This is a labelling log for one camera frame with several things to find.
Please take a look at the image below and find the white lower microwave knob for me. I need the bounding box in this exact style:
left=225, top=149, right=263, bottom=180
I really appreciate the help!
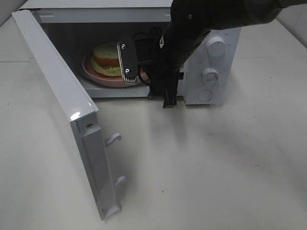
left=201, top=68, right=219, bottom=84

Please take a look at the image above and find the white microwave knob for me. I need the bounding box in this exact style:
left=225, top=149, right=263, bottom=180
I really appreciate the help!
left=206, top=36, right=226, bottom=57
left=201, top=68, right=219, bottom=84

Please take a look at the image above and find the white upper microwave knob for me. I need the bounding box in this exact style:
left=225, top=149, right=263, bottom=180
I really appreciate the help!
left=206, top=36, right=226, bottom=57

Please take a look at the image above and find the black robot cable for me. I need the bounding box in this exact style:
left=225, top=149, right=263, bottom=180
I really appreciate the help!
left=133, top=26, right=166, bottom=87

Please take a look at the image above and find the pink round plate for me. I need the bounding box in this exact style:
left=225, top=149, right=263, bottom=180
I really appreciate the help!
left=83, top=53, right=143, bottom=88

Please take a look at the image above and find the white microwave door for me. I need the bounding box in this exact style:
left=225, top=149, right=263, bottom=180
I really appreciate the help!
left=12, top=10, right=126, bottom=219

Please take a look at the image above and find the white microwave oven body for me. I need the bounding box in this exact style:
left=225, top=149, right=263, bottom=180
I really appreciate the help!
left=18, top=0, right=241, bottom=105

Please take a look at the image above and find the round white door button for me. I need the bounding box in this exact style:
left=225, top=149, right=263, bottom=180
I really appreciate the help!
left=198, top=90, right=213, bottom=102

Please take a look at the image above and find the toast sandwich with lettuce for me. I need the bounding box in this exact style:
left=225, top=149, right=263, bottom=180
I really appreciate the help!
left=91, top=42, right=121, bottom=77

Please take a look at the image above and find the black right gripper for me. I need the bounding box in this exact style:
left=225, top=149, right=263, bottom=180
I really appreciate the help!
left=117, top=26, right=187, bottom=108

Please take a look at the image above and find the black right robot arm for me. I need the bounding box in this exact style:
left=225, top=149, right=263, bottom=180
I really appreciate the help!
left=117, top=0, right=301, bottom=108

